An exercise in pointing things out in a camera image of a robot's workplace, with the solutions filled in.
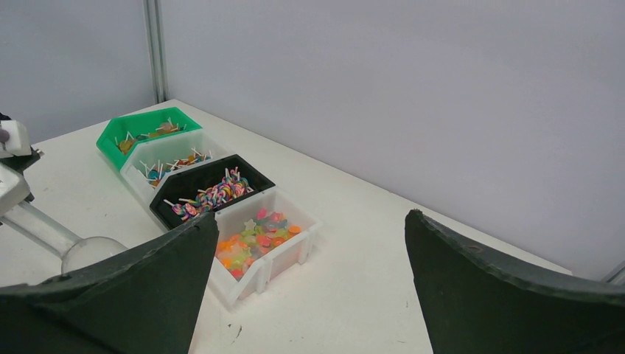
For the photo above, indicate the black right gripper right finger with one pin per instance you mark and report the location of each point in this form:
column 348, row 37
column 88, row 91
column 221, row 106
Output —
column 476, row 299

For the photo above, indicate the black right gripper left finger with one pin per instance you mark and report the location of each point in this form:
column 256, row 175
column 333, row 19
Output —
column 143, row 300

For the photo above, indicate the translucent plastic scoop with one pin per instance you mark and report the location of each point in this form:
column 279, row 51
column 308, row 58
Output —
column 74, row 251

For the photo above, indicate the black swirl lollipop bin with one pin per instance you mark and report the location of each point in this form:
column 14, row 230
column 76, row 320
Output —
column 206, row 187

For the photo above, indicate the white star candy bin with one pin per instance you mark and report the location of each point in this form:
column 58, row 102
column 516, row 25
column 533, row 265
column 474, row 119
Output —
column 259, row 238

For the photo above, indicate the white lollipop bin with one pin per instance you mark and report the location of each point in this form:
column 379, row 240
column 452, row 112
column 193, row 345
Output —
column 151, row 163

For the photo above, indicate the green candy bin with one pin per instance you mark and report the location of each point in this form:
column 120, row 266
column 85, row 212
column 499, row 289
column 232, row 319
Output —
column 122, row 135

